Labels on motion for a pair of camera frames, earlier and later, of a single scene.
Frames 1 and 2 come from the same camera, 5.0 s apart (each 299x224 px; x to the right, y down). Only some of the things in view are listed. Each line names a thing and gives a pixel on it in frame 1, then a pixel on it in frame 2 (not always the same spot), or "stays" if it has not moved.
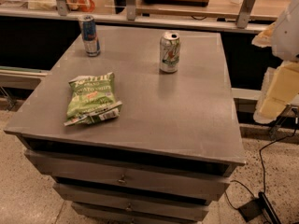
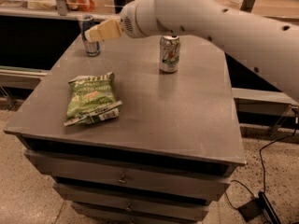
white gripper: x=287 y=35 to x=131 y=20
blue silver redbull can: x=89 y=32 stays
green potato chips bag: x=92 y=99 stays
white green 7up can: x=169 y=51 stays
